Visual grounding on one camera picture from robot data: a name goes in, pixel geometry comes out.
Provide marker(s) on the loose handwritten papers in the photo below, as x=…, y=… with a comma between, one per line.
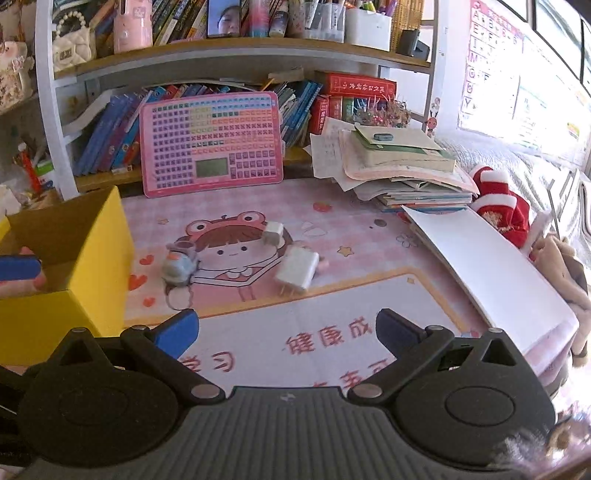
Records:
x=328, y=152

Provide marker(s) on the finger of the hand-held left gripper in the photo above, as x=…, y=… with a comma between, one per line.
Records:
x=18, y=269

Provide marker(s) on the floral fabric bag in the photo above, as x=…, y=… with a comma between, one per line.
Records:
x=14, y=78

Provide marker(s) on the large white charger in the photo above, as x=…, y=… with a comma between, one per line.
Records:
x=295, y=270

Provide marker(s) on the white quilted purse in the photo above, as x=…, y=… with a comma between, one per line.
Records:
x=74, y=46

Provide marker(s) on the clear pen holder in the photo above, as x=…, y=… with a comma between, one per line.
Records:
x=323, y=23

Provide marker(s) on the small white charger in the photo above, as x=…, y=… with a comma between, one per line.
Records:
x=273, y=233

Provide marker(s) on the large white sheet pad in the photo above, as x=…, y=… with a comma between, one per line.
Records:
x=498, y=281

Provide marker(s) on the white pen holder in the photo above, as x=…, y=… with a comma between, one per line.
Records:
x=367, y=30

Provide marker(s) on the black desk gadget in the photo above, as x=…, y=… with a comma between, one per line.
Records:
x=413, y=44

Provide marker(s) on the colourful floral ornament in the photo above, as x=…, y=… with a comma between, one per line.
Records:
x=383, y=113

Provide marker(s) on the pink plush toy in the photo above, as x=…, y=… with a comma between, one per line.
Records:
x=25, y=286

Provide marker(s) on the row of upright books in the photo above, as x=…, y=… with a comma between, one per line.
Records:
x=180, y=21

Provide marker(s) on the alphabet wall poster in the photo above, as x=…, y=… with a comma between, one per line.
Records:
x=503, y=87

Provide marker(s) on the beige cloth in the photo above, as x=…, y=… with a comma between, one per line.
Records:
x=561, y=272

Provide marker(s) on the red pen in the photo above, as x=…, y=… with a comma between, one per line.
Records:
x=30, y=170

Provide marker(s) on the upright red dictionary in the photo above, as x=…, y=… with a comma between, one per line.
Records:
x=323, y=113

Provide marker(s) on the small grey eraser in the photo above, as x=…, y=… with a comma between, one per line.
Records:
x=382, y=136

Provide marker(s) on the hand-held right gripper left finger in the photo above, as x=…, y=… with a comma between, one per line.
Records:
x=178, y=330

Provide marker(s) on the green covered book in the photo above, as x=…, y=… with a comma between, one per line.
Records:
x=406, y=154

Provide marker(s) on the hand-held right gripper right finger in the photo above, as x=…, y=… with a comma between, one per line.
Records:
x=397, y=330

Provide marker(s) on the stack of workbooks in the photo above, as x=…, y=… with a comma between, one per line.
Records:
x=425, y=194

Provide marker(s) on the yellow cardboard box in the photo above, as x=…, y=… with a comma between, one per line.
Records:
x=101, y=258

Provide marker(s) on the row of slim blue books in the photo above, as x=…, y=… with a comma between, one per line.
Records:
x=295, y=110

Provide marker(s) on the photo card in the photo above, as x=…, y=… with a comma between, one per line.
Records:
x=224, y=18

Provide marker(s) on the pink water bottle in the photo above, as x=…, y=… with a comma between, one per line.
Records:
x=131, y=27

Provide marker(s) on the grey patterned bedspread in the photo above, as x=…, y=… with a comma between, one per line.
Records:
x=545, y=184

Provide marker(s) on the white metal desk shelf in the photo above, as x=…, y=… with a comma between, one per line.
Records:
x=51, y=115

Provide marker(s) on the flat red dictionary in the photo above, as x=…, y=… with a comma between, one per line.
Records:
x=360, y=85

